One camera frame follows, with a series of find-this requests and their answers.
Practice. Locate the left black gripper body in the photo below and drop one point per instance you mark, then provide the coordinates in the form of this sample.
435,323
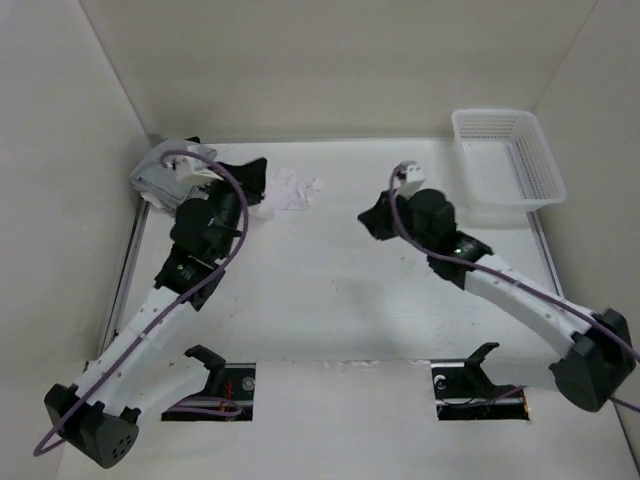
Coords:
228,203

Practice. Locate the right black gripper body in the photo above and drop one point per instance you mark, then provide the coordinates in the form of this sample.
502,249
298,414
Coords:
406,217

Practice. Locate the white tank top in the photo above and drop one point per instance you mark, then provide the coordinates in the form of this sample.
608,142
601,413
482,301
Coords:
286,191

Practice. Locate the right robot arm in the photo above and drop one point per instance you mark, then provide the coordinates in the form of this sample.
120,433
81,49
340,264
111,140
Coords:
594,350

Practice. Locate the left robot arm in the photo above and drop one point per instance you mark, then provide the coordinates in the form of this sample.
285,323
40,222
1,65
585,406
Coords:
97,414

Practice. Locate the folded grey tank tops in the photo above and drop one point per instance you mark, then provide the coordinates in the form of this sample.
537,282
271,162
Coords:
158,185

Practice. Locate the white plastic basket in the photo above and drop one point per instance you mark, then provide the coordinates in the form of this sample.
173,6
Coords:
506,162

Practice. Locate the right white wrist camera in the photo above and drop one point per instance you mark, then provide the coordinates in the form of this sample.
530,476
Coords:
409,177

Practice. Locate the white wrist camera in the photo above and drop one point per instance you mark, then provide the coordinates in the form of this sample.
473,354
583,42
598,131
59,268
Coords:
191,171
409,177

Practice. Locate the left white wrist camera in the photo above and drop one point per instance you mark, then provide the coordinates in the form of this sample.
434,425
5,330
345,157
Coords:
191,171

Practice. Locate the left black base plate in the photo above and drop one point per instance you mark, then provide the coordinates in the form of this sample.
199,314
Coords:
227,396

